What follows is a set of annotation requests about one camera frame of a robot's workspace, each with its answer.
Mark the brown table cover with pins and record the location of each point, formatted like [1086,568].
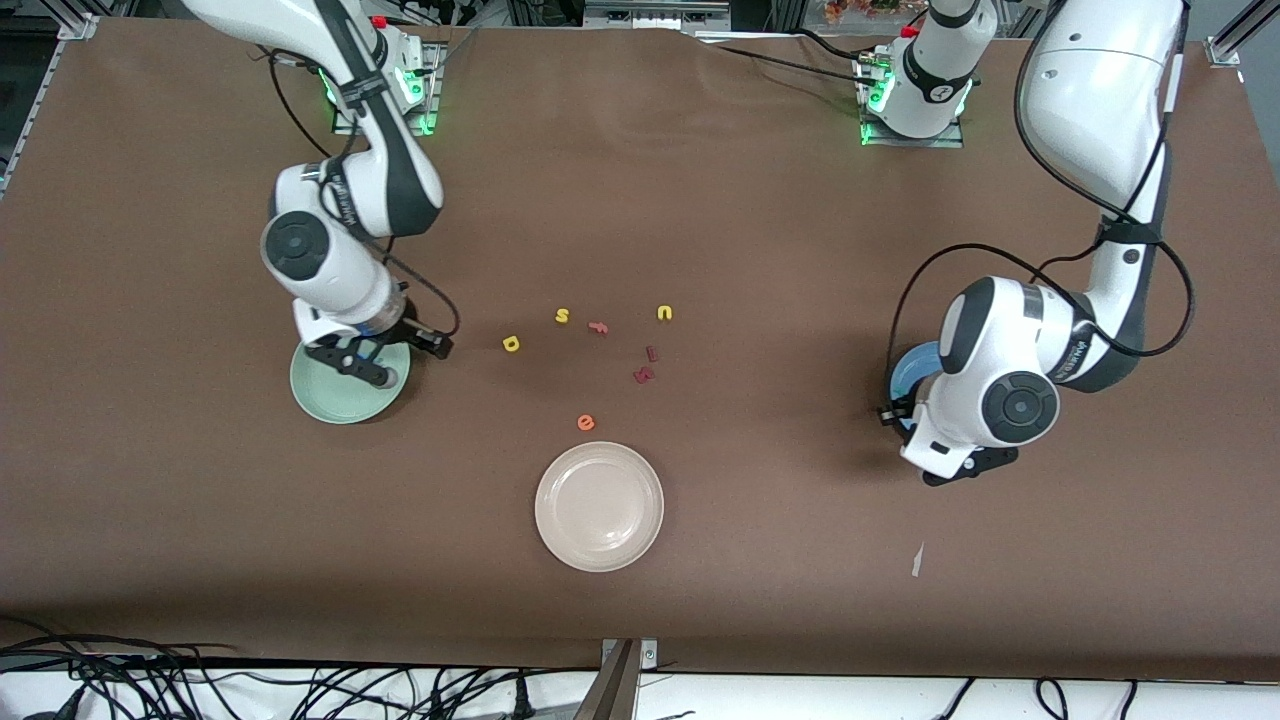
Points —
[700,200]

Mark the white paper scrap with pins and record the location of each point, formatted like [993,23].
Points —
[917,562]

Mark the aluminium frame profile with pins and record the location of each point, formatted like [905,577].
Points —
[78,25]
[1228,45]

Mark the beige plate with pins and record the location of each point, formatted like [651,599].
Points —
[599,507]

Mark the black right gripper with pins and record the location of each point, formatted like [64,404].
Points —
[409,333]

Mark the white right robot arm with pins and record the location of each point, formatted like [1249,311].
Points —
[330,270]

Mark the blue plate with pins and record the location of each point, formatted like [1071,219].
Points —
[915,370]

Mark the light green plate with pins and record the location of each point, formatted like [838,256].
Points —
[340,400]

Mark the silver metal bracket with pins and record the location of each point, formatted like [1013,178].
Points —
[648,655]

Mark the grey metal bar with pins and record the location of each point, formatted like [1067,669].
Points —
[612,695]

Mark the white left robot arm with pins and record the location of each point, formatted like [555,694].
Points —
[1000,340]

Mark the grey power strip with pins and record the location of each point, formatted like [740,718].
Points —
[655,14]

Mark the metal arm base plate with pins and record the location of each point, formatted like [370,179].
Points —
[950,140]
[432,100]

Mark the orange artificial flowers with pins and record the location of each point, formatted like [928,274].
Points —
[860,10]

